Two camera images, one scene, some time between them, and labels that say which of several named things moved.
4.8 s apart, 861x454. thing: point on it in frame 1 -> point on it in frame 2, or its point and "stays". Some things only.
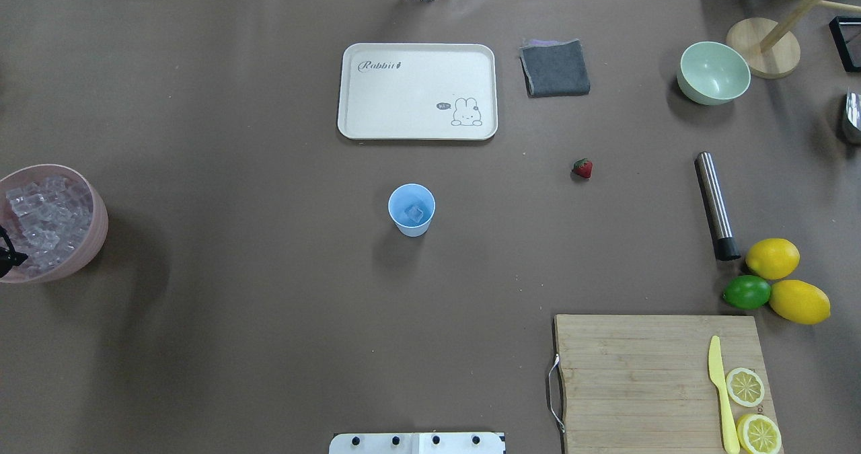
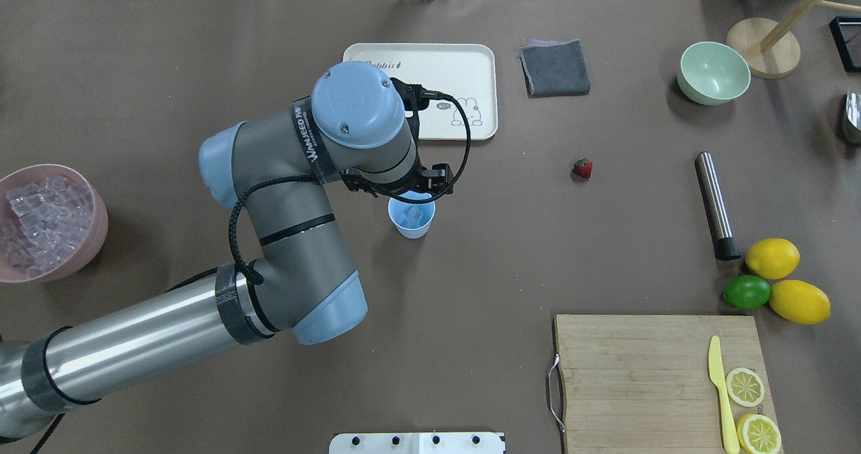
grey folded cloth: x=554 y=68 stays
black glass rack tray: x=846 y=34 stays
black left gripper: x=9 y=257 -> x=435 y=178
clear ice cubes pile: x=50 y=217 stays
